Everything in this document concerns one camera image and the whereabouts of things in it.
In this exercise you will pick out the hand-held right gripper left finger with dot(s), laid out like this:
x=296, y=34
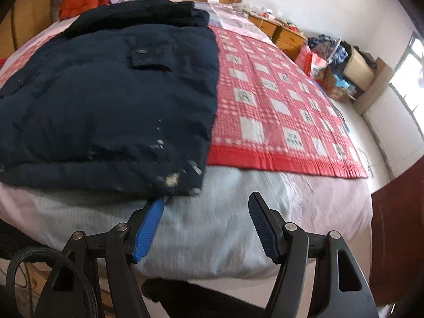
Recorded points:
x=149, y=228

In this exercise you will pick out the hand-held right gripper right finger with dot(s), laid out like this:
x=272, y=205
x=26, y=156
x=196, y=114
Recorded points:
x=261, y=228

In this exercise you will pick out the navy padded jacket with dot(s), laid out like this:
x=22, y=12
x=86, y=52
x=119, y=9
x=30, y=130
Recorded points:
x=99, y=106

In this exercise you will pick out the pile of patterned clothes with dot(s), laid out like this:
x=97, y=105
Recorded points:
x=326, y=48

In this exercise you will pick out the purple patchwork bed quilt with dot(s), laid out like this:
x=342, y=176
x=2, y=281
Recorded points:
x=215, y=232

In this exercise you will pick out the red checkered mat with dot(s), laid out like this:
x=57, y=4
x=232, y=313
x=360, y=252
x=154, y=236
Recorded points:
x=281, y=106

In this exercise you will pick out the dark brown door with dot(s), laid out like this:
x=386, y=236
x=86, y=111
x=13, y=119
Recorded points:
x=397, y=232

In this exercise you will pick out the cardboard box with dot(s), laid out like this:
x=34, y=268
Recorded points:
x=339, y=87

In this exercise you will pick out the red plastic bag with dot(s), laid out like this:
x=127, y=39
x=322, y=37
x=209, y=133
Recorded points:
x=309, y=63

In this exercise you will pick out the flat cardboard sheet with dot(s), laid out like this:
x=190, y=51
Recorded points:
x=377, y=86

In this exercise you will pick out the beige storage bin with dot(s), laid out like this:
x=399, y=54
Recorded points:
x=359, y=68

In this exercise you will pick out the wooden drawer cabinet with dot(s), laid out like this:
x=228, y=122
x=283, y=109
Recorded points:
x=288, y=41

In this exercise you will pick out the window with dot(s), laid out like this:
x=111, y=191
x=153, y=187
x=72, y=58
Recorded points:
x=409, y=73

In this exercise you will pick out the clutter of small household things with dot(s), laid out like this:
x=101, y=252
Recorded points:
x=265, y=13

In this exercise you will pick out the wooden wardrobe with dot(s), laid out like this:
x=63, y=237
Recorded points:
x=29, y=20

